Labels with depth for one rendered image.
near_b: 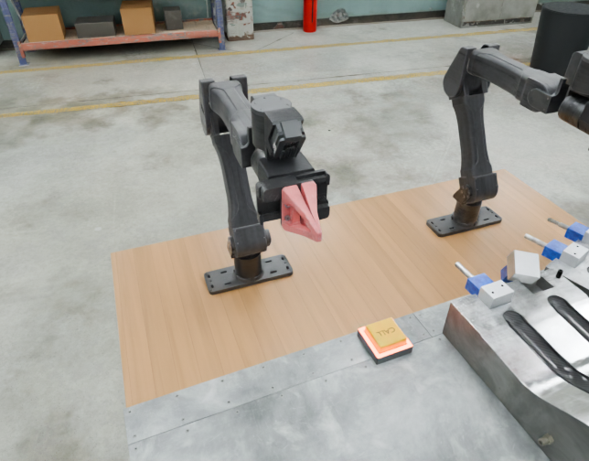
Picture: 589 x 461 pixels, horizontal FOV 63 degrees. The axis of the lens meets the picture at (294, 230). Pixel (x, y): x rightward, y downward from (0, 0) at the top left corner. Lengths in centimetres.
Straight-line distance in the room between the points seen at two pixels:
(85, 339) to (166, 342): 121
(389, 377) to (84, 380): 138
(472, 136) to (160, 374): 88
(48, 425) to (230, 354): 113
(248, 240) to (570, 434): 65
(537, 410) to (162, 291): 77
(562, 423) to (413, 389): 24
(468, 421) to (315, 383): 27
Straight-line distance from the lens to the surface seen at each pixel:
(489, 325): 97
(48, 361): 219
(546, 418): 90
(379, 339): 96
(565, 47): 487
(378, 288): 111
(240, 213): 100
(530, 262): 108
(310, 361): 96
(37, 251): 277
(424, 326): 105
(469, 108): 125
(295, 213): 63
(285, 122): 62
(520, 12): 704
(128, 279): 118
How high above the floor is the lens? 156
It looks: 37 degrees down
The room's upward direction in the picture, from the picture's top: straight up
